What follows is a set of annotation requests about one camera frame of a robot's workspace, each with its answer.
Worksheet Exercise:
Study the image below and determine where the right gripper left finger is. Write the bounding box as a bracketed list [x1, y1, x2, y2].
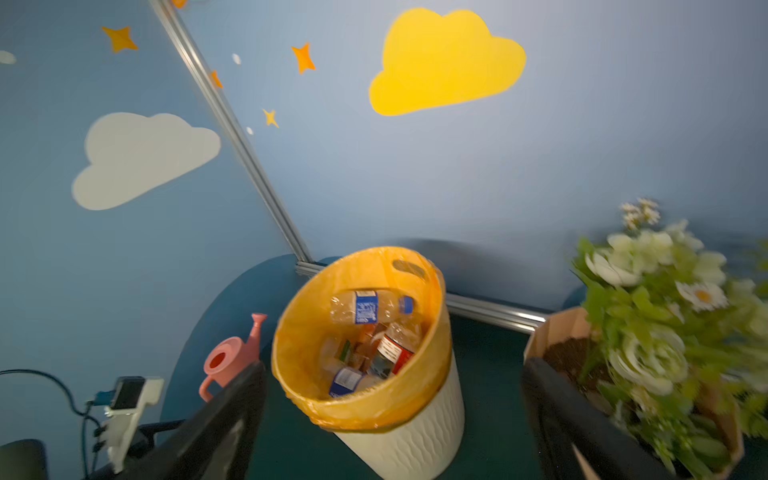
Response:
[92, 361, 267, 479]

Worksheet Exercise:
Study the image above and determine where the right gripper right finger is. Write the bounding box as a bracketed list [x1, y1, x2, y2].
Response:
[521, 358, 674, 479]

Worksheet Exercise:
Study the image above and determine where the Pepsi bottle blue cap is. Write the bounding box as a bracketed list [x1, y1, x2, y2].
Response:
[328, 367, 383, 398]

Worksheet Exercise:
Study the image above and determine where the red label cola bottle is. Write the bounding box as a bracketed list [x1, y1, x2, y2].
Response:
[367, 322, 422, 380]

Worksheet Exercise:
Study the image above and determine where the white ribbed waste bin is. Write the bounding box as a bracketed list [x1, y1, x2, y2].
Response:
[334, 356, 465, 479]

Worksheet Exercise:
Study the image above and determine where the orange bin liner bag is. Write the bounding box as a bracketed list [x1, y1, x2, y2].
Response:
[271, 247, 452, 432]

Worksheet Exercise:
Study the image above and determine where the peach ribbed flower pot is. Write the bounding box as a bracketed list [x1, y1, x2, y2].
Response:
[523, 305, 745, 480]

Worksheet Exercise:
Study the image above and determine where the pink watering can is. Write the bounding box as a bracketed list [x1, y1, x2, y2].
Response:
[198, 313, 268, 402]

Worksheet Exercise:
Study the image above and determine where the artificial white flower plant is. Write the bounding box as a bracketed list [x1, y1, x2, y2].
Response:
[573, 198, 767, 479]

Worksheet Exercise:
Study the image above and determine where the aluminium frame left post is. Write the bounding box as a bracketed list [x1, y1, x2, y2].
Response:
[149, 0, 315, 264]

